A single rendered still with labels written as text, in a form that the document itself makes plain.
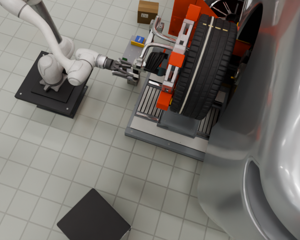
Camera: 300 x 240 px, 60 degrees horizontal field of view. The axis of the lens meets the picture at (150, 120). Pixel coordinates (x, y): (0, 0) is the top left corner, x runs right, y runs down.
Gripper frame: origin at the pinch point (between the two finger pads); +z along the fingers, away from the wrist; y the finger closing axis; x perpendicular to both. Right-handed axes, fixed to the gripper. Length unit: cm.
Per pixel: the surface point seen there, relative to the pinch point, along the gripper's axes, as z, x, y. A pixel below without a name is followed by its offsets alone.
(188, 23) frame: 24.1, 29.5, -25.2
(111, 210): 13, -49, 84
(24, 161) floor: -76, -83, 69
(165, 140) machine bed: 35, -75, 12
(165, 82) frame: 22.3, 14.5, 8.9
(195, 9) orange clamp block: 25, 29, -38
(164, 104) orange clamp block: 25.6, 5.7, 18.6
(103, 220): 10, -49, 92
